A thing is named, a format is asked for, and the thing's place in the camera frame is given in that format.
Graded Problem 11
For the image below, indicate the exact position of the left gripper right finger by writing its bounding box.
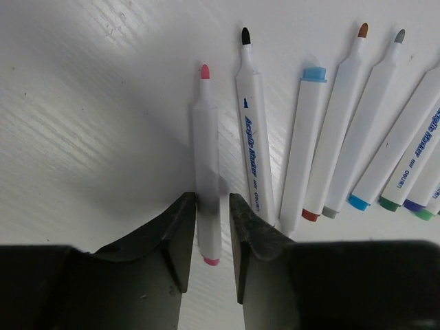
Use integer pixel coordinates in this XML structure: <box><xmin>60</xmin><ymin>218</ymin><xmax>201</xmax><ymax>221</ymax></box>
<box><xmin>229</xmin><ymin>193</ymin><xmax>300</xmax><ymax>329</ymax></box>

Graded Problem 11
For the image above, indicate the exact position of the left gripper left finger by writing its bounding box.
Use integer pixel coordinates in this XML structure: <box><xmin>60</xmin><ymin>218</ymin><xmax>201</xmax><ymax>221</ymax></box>
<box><xmin>68</xmin><ymin>192</ymin><xmax>196</xmax><ymax>329</ymax></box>

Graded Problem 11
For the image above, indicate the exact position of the black marker pen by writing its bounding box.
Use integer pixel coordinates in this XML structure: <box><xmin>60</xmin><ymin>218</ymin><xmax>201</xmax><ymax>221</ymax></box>
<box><xmin>235</xmin><ymin>27</ymin><xmax>276</xmax><ymax>226</ymax></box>

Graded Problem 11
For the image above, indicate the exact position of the pink cap blue marker pen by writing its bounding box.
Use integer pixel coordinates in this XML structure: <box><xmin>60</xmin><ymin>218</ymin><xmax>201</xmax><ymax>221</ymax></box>
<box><xmin>280</xmin><ymin>67</ymin><xmax>327</xmax><ymax>237</ymax></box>

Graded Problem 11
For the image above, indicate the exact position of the teal green marker pen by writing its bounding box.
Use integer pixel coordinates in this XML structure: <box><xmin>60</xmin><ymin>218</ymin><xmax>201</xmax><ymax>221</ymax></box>
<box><xmin>415</xmin><ymin>196</ymin><xmax>440</xmax><ymax>221</ymax></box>

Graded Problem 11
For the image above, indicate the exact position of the dark blue marker pen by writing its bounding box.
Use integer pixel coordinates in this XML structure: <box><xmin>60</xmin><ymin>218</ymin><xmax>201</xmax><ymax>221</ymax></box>
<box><xmin>404</xmin><ymin>159</ymin><xmax>439</xmax><ymax>212</ymax></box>

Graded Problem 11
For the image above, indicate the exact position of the grey green marker pen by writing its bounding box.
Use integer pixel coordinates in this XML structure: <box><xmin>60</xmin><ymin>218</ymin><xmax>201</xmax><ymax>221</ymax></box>
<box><xmin>322</xmin><ymin>29</ymin><xmax>406</xmax><ymax>219</ymax></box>

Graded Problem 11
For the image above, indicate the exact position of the dark green marker pen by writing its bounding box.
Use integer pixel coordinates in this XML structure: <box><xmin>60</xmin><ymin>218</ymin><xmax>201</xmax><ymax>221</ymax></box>
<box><xmin>378</xmin><ymin>101</ymin><xmax>439</xmax><ymax>212</ymax></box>

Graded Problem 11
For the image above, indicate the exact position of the dark red marker pen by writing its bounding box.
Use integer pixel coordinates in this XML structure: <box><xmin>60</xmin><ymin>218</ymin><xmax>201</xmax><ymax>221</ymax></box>
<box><xmin>302</xmin><ymin>22</ymin><xmax>369</xmax><ymax>222</ymax></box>

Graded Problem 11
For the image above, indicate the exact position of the light blue marker pen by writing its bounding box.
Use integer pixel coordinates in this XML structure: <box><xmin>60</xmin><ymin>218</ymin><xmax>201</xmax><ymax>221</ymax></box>
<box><xmin>348</xmin><ymin>66</ymin><xmax>439</xmax><ymax>211</ymax></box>

